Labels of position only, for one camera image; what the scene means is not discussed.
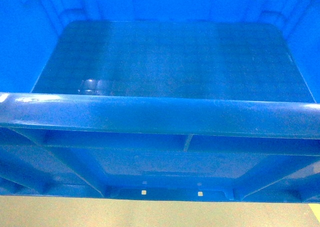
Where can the blue plastic crate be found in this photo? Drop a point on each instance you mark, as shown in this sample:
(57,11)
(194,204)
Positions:
(161,100)

